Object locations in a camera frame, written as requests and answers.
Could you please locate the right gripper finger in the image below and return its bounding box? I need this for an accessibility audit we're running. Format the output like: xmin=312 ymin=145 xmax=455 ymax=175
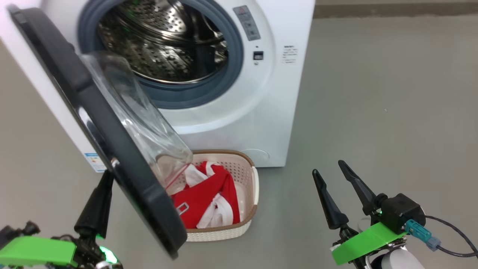
xmin=338 ymin=160 xmax=388 ymax=217
xmin=312 ymin=169 xmax=350 ymax=231

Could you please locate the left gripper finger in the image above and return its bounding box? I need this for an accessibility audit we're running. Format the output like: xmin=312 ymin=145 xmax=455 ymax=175
xmin=74 ymin=170 xmax=115 ymax=240

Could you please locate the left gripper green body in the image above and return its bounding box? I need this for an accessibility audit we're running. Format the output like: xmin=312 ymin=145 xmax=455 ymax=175
xmin=0 ymin=234 xmax=122 ymax=269

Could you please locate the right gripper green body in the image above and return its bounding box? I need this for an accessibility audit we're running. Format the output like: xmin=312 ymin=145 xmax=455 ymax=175
xmin=330 ymin=222 xmax=408 ymax=266

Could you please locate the black glass washing machine door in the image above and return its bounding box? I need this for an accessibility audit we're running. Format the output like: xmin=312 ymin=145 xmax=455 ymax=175
xmin=8 ymin=4 xmax=194 ymax=259

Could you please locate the red white garment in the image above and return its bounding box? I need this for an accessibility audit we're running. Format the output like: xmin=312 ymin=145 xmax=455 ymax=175
xmin=184 ymin=161 xmax=225 ymax=187
xmin=171 ymin=169 xmax=242 ymax=229

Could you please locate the cream perforated laundry basket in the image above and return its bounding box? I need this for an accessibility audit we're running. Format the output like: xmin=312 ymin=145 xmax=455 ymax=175
xmin=164 ymin=149 xmax=260 ymax=242

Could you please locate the white front-load washing machine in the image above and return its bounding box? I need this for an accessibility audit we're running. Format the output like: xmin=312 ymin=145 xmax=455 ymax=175
xmin=0 ymin=0 xmax=316 ymax=174

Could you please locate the grey rubber door gasket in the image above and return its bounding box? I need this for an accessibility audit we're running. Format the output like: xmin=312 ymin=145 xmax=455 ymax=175
xmin=77 ymin=0 xmax=244 ymax=110

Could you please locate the blue energy label sticker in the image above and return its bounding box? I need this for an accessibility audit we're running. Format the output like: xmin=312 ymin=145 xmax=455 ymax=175
xmin=84 ymin=152 xmax=107 ymax=173

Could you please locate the round filter cover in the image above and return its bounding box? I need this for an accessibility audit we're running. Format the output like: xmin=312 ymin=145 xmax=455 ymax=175
xmin=243 ymin=149 xmax=270 ymax=167

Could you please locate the small text sticker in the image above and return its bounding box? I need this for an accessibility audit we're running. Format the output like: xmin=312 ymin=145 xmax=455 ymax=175
xmin=282 ymin=45 xmax=299 ymax=64

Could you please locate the perforated steel washer drum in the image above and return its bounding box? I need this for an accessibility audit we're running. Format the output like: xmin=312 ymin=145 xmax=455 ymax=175
xmin=97 ymin=0 xmax=229 ymax=85

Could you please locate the grey warning sticker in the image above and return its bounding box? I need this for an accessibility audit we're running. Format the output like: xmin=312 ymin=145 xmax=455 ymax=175
xmin=233 ymin=5 xmax=261 ymax=41

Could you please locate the teal right camera connector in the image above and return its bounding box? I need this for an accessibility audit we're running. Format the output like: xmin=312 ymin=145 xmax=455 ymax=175
xmin=405 ymin=219 xmax=442 ymax=252

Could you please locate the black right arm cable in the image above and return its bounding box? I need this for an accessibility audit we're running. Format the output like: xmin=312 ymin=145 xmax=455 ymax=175
xmin=423 ymin=215 xmax=478 ymax=259

